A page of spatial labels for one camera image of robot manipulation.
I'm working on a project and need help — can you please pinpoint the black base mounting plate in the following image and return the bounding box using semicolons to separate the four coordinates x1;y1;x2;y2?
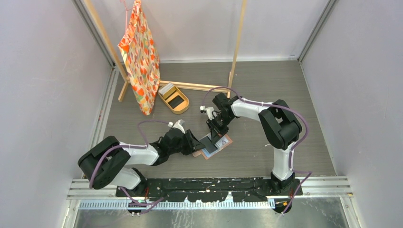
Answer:
115;177;302;203

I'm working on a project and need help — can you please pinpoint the dark grey credit card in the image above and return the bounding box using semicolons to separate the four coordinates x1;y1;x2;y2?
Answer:
200;134;218;154

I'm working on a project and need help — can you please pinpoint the aluminium rail frame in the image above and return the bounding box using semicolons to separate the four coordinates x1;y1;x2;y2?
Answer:
67;177;353;210

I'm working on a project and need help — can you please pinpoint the pink clothes hanger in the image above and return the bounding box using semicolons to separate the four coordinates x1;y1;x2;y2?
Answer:
119;0;135;32

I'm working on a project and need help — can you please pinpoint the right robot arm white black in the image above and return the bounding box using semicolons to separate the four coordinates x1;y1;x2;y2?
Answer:
200;93;302;195

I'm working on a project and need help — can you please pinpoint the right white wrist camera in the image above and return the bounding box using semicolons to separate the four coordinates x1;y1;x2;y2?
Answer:
200;105;215;120

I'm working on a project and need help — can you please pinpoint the orange oval tray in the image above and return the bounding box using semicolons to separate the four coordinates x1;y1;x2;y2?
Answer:
158;82;190;114

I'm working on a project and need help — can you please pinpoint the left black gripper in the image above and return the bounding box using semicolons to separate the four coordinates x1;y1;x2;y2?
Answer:
168;129;205;155

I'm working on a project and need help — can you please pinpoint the wooden clothes rack frame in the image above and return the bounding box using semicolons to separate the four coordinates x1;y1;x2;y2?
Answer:
81;0;248;102

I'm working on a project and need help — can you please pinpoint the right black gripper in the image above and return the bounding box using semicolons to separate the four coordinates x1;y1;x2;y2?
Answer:
206;114;234;144

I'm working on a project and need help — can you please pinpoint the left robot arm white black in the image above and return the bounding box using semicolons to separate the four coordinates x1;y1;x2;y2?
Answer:
77;128;205;197

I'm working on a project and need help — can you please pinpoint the orange floral fabric bag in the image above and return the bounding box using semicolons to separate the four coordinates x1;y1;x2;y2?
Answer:
118;0;161;115

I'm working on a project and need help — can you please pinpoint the stack of credit cards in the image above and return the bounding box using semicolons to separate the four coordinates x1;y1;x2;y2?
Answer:
158;82;176;96

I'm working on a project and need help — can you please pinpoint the black card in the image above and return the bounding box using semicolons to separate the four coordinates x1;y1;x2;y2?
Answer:
168;95;184;109

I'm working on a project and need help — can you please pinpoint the brown leather card holder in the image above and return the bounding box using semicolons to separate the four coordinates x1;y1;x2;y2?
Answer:
192;133;233;160

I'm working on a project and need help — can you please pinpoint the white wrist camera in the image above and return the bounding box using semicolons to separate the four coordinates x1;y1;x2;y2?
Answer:
167;119;185;133
200;105;215;120

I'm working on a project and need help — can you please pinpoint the white patterned credit card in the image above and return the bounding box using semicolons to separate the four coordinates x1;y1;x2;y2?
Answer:
215;135;232;148

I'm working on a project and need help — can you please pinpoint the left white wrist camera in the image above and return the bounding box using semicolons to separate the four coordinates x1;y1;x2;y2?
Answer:
167;119;185;133

